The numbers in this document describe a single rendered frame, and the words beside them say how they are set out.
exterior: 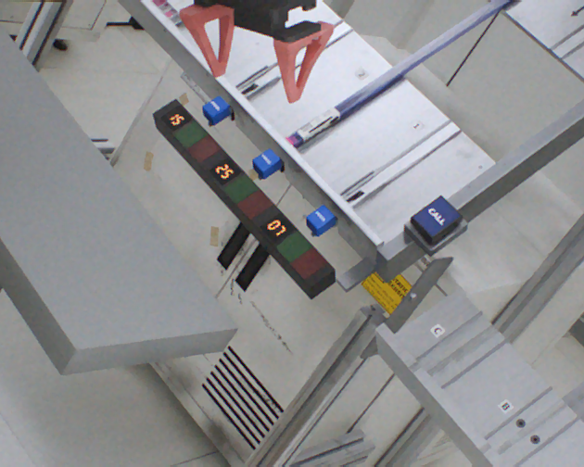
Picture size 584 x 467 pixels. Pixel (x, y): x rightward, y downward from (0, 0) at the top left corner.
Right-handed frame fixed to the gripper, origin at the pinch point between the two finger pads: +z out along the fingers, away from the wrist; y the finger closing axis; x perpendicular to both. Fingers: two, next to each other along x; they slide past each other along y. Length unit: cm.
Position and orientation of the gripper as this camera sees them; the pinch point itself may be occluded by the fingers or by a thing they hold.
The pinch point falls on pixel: (256, 80)
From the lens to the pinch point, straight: 112.0
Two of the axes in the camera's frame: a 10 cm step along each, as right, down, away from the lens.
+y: -7.7, -3.3, 5.5
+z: -0.1, 8.6, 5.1
